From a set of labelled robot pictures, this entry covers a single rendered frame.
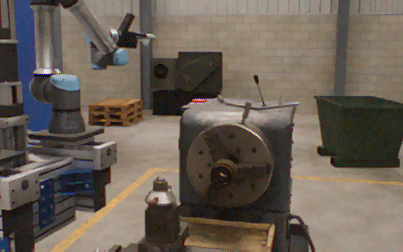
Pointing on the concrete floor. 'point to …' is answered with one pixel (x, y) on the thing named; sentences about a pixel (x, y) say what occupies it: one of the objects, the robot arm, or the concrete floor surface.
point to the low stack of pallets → (115, 112)
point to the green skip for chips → (362, 130)
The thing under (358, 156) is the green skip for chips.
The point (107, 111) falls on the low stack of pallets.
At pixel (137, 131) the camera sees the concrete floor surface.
